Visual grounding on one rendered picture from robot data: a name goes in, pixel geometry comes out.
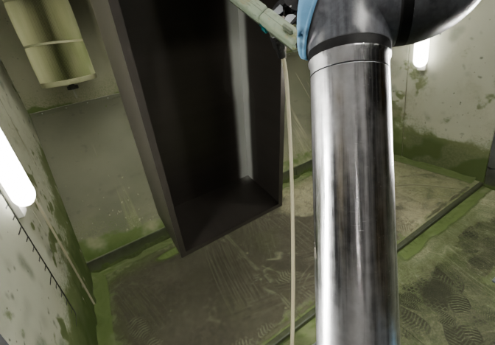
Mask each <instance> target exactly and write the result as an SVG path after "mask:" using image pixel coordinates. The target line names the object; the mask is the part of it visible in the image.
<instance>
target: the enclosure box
mask: <svg viewBox="0 0 495 345"><path fill-rule="evenodd" d="M90 1H91V5H92V7H93V10H94V15H95V17H96V21H97V23H98V26H99V30H100V33H101V36H102V39H103V42H104V45H105V49H106V52H107V54H108V58H109V61H110V65H111V68H112V70H113V74H114V77H115V79H116V84H117V86H118V89H119V93H120V95H121V98H122V102H123V105H124V109H125V111H126V114H127V118H128V121H129V123H130V127H131V130H132V133H133V137H134V139H135V142H136V146H137V149H138V153H139V155H140V158H141V162H142V165H143V168H144V171H145V174H146V177H147V180H148V184H149V186H150V190H151V193H152V196H153V200H154V202H155V206H156V209H157V211H158V215H159V217H160V218H161V220H162V222H163V224H164V225H165V227H166V230H167V231H168V233H169V235H170V237H171V238H172V241H173V243H174V244H175V246H176V248H177V250H178V251H179V253H180V255H181V257H182V258H183V257H185V256H187V255H189V254H191V253H193V252H195V251H196V250H198V249H200V248H202V247H204V246H206V245H208V244H209V243H212V242H214V241H215V240H218V239H219V238H221V237H223V236H225V235H227V234H229V233H231V232H232V231H235V230H237V229H238V228H240V227H242V226H244V225H246V224H248V223H250V222H252V221H253V220H255V219H257V218H259V217H261V216H263V215H265V214H267V213H268V212H271V211H272V210H274V209H277V208H278V207H280V206H282V191H283V164H284V112H285V84H284V70H283V66H282V62H281V59H279V58H278V55H277V52H276V51H275V50H274V48H273V44H272V41H271V40H270V36H269V34H268V33H267V34H266V33H265V32H263V31H262V30H261V27H260V26H259V25H260V24H257V23H256V22H255V21H254V20H253V19H252V18H250V17H249V16H247V15H246V14H245V13H243V12H242V11H241V10H240V9H239V8H237V7H236V6H235V5H233V4H232V3H231V2H229V1H230V0H90ZM259 1H261V2H262V3H263V4H265V5H266V6H267V8H270V9H273V7H274V5H275V4H276V2H277V1H279V0H259Z"/></svg>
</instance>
